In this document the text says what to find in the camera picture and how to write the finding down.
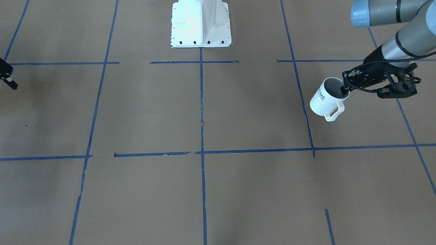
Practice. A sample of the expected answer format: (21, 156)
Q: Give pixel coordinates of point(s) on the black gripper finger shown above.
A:
(6, 71)

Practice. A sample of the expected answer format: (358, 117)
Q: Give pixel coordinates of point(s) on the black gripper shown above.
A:
(373, 64)

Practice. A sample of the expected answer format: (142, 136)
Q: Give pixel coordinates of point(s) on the white ribbed HOME mug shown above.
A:
(328, 101)

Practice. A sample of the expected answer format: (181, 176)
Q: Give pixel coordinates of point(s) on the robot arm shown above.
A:
(414, 41)

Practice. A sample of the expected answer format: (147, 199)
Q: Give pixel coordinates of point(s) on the brown paper table cover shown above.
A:
(115, 138)

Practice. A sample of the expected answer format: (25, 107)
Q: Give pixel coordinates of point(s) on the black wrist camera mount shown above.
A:
(401, 82)

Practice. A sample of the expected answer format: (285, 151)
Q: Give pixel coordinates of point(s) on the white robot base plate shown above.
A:
(200, 24)

